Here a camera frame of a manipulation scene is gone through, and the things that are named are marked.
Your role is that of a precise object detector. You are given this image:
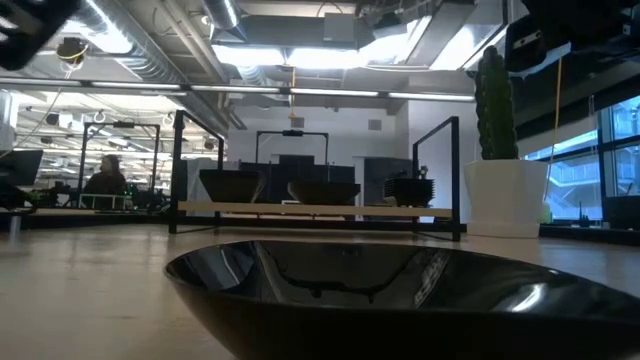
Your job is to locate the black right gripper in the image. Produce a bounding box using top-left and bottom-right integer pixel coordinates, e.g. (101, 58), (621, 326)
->
(504, 0), (640, 74)

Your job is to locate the white faceted plant pot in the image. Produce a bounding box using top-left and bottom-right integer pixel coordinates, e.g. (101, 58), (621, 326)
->
(463, 158), (550, 239)

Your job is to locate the black tapered tub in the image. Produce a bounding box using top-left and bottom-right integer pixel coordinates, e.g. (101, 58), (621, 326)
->
(602, 196), (640, 231)

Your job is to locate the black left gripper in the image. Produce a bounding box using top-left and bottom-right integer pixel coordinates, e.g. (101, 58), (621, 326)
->
(0, 0), (82, 71)

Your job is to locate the black background gantry frame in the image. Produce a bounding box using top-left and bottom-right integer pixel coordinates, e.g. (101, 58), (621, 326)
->
(79, 121), (162, 194)
(254, 128), (330, 166)

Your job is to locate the long ceiling light bar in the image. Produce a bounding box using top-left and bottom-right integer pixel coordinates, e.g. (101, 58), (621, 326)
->
(0, 77), (476, 103)

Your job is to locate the grey ceiling box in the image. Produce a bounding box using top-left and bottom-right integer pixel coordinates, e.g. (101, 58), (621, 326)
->
(322, 12), (358, 44)

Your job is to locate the wooden shelf board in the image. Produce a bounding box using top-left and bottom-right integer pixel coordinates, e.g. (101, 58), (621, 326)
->
(178, 201), (454, 219)

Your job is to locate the black glossy round plate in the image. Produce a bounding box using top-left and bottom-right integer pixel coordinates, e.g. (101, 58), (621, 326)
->
(287, 180), (361, 195)
(294, 192), (351, 206)

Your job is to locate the black ceiling device yellow cable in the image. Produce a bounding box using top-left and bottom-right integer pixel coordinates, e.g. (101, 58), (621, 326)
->
(54, 36), (91, 65)

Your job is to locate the black computer monitor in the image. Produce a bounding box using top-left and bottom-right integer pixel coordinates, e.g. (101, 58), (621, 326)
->
(0, 149), (45, 188)
(363, 157), (416, 190)

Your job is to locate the green cactus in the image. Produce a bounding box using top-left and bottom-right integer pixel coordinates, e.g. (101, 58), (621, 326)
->
(473, 44), (520, 161)

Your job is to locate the person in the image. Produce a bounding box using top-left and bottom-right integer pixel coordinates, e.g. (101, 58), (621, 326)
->
(82, 153), (129, 197)

